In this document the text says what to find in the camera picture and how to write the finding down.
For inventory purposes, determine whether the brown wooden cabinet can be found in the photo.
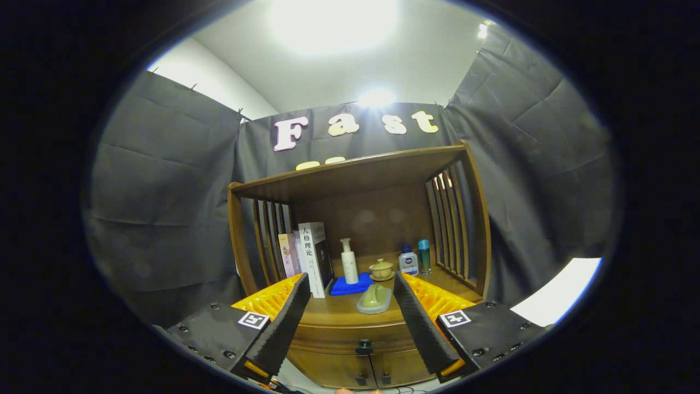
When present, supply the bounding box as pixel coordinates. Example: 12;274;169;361
227;141;493;390

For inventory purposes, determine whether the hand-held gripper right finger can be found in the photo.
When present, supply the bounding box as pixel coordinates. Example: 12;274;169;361
393;271;553;384

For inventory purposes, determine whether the green soap bar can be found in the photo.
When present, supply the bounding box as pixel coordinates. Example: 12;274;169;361
361;283;388;308

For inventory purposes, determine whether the black backdrop cloth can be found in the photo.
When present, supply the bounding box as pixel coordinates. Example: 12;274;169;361
82;25;621;329

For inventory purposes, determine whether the brown wooden drawer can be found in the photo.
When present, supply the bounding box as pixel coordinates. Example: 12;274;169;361
293;323;422;355

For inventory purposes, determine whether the pink purple book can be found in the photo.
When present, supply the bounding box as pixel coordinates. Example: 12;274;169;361
278;233;302;279

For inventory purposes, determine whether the wooden cabinet door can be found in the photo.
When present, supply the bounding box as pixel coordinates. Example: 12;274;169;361
372;347;435;388
287;350;378;390

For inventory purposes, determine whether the large ceiling light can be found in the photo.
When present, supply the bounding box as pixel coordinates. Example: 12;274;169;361
269;0;399;55

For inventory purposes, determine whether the white book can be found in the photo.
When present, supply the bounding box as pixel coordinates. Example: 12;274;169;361
298;222;334;299

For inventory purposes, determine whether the white lotion bottle blue cap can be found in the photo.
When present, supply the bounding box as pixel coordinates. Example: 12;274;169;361
398;244;419;276

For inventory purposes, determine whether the yellow lidded teacup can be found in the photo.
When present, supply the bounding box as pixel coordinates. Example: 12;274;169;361
369;258;395;282

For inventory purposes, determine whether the white pump bottle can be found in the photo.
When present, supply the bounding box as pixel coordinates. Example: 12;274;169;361
340;238;359;285

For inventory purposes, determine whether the wooden countertop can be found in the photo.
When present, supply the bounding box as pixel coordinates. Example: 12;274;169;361
298;257;485;329

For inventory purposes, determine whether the white flat panel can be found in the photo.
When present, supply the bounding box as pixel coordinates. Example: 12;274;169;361
511;257;603;327

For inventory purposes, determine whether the small ceiling light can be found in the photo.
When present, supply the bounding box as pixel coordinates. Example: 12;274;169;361
358;88;394;107

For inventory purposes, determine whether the blue folded cloth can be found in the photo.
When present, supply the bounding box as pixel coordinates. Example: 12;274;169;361
330;273;374;296

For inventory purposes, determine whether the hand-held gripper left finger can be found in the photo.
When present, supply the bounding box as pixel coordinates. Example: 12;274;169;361
164;273;311;384

